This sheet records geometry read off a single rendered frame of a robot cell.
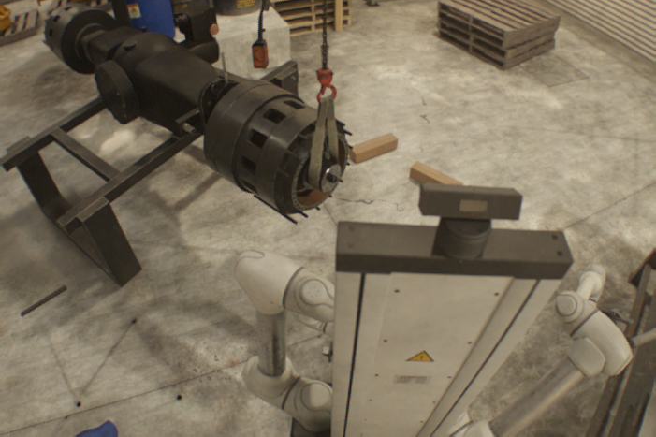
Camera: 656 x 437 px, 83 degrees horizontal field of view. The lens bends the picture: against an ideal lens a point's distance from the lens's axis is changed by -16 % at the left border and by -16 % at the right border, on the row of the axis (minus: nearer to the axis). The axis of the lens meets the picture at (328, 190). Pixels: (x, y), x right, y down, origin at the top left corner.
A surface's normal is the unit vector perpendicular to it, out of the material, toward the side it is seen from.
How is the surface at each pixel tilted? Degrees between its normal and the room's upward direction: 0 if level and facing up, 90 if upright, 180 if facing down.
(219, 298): 0
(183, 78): 27
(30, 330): 0
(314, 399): 6
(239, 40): 90
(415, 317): 90
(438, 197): 62
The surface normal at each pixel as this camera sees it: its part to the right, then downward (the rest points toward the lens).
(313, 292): -0.03, -0.38
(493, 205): -0.07, 0.27
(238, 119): -0.37, -0.29
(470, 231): 0.00, -0.71
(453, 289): -0.08, 0.70
